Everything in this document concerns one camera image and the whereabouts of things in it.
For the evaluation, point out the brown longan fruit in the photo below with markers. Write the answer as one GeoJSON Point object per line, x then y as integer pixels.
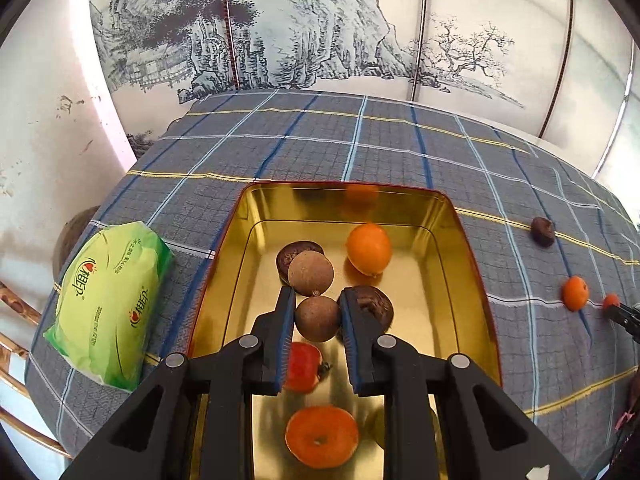
{"type": "Point", "coordinates": [318, 318]}

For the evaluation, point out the landscape painted folding screen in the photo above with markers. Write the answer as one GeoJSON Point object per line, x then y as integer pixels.
{"type": "Point", "coordinates": [563, 71]}

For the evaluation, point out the dark mangosteen in box back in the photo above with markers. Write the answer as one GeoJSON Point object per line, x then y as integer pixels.
{"type": "Point", "coordinates": [290, 251]}

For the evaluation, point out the maroon right sleeve forearm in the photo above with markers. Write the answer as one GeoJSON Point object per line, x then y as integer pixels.
{"type": "Point", "coordinates": [625, 459]}

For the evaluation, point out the orange kumquat in box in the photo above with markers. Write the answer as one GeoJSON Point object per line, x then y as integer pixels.
{"type": "Point", "coordinates": [368, 249]}

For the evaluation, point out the green tissue pack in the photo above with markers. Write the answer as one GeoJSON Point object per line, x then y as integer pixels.
{"type": "Point", "coordinates": [106, 301]}

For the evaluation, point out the green mango in box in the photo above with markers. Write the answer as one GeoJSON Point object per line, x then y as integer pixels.
{"type": "Point", "coordinates": [377, 427]}

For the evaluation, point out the dark mangosteen in box front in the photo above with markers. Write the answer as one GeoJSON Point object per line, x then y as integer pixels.
{"type": "Point", "coordinates": [369, 303]}

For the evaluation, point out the grey plaid tablecloth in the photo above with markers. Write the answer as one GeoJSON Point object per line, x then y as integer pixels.
{"type": "Point", "coordinates": [569, 370]}

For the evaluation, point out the orange tangerine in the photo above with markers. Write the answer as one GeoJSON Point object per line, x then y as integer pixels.
{"type": "Point", "coordinates": [322, 437]}
{"type": "Point", "coordinates": [575, 293]}

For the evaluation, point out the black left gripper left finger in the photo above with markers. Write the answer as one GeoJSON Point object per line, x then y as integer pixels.
{"type": "Point", "coordinates": [195, 415]}

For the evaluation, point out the red tomato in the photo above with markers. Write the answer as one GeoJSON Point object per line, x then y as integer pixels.
{"type": "Point", "coordinates": [306, 368]}
{"type": "Point", "coordinates": [611, 300]}

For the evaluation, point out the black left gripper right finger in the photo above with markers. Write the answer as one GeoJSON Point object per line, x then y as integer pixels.
{"type": "Point", "coordinates": [484, 433]}

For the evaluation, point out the dark mangosteen in box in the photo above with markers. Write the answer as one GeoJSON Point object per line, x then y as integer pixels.
{"type": "Point", "coordinates": [290, 251]}
{"type": "Point", "coordinates": [369, 303]}

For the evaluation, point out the red tomato in box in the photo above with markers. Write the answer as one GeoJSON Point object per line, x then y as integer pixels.
{"type": "Point", "coordinates": [306, 368]}

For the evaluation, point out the dark brown mangosteen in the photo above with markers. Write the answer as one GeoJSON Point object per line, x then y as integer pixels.
{"type": "Point", "coordinates": [542, 231]}

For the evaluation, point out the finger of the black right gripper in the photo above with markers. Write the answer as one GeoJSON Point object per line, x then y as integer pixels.
{"type": "Point", "coordinates": [627, 317]}

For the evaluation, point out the orange tangerine in box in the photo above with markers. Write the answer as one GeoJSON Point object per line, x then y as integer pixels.
{"type": "Point", "coordinates": [322, 437]}

